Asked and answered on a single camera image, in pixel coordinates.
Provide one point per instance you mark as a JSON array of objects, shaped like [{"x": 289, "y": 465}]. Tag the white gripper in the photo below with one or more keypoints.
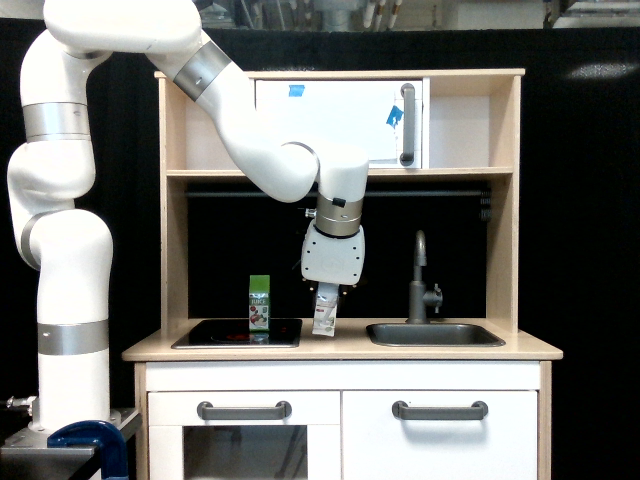
[{"x": 332, "y": 260}]

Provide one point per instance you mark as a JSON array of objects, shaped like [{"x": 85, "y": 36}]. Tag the white milk carton box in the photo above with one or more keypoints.
[{"x": 326, "y": 302}]

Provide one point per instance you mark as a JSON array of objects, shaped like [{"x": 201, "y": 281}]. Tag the grey metal sink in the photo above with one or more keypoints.
[{"x": 432, "y": 335}]

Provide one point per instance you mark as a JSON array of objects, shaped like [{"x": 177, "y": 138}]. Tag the green juice carton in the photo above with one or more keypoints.
[{"x": 259, "y": 303}]

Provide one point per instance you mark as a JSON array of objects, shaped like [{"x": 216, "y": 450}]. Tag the grey toy faucet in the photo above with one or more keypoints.
[{"x": 419, "y": 296}]

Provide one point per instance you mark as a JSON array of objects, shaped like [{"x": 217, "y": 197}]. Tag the black toy stovetop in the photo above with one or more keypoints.
[{"x": 235, "y": 333}]

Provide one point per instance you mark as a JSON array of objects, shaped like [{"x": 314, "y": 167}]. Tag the wooden toy kitchen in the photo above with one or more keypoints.
[{"x": 341, "y": 388}]

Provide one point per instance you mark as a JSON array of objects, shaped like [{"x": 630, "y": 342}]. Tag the white microwave door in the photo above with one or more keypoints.
[{"x": 365, "y": 113}]

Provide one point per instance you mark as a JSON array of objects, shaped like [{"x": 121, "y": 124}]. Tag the blue clamp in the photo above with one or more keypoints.
[{"x": 104, "y": 436}]

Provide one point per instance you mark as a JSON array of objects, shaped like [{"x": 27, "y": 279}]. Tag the grey oven door handle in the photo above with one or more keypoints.
[{"x": 207, "y": 411}]

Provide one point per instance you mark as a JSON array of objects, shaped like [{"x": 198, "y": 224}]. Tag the dark hanging rail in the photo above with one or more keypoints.
[{"x": 450, "y": 201}]

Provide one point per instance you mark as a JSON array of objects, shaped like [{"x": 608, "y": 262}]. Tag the grey cabinet door handle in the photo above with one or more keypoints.
[{"x": 475, "y": 412}]

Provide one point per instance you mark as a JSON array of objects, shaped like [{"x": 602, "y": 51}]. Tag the grey microwave handle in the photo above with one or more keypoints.
[{"x": 408, "y": 152}]

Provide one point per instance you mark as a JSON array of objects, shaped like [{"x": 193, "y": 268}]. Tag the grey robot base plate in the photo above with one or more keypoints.
[{"x": 91, "y": 451}]

